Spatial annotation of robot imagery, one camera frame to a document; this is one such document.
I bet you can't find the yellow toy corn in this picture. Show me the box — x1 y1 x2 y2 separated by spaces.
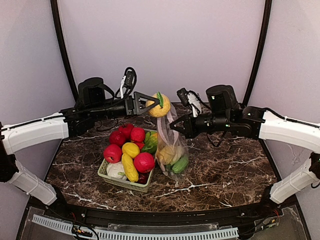
121 153 139 183

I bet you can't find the yellow toy mango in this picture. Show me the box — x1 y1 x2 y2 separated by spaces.
156 145 175 165

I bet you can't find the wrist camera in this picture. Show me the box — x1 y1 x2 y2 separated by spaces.
115 66 137 99
176 87 211 118

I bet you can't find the dark red toy fruit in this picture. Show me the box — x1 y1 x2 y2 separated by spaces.
137 173 149 185

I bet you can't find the white toy bitter gourd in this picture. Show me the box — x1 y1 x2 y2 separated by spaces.
170 146 184 165

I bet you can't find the tan toy potato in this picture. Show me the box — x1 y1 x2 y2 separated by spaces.
148 93 171 118

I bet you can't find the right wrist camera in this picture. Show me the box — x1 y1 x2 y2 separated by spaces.
176 87 211 118

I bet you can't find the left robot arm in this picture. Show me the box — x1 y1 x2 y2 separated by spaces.
0 74 161 206

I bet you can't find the green toy bitter gourd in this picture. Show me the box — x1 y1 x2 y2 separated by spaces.
171 155 189 174

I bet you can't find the black front rail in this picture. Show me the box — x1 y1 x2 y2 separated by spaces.
46 203 265 226

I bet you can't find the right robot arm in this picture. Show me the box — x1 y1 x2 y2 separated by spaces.
170 85 320 207

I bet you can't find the red toy apple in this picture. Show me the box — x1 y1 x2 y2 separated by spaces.
133 152 155 173

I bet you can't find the red toy tomato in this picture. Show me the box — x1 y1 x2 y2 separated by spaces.
130 127 146 143
103 144 123 164

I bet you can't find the clear dotted zip bag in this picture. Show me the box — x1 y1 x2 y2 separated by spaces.
155 107 189 182

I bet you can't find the white slotted cable duct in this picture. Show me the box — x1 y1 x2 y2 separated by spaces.
32 214 240 240

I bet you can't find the yellow toy lemon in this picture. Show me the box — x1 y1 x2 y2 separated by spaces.
121 142 140 159

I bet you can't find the white toy garlic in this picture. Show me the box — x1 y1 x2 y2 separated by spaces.
106 161 127 180

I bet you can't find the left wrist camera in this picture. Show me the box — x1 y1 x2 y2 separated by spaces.
115 66 137 99

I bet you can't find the pale green plastic basket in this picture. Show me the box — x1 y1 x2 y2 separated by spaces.
97 141 156 193

